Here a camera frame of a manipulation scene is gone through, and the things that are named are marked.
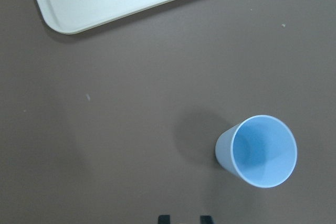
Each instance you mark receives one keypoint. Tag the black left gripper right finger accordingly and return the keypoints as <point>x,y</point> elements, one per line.
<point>205,219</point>

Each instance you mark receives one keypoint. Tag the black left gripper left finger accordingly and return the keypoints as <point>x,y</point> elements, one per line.
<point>164,219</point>

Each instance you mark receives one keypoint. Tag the light blue plastic cup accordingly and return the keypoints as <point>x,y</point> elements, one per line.
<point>261,150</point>

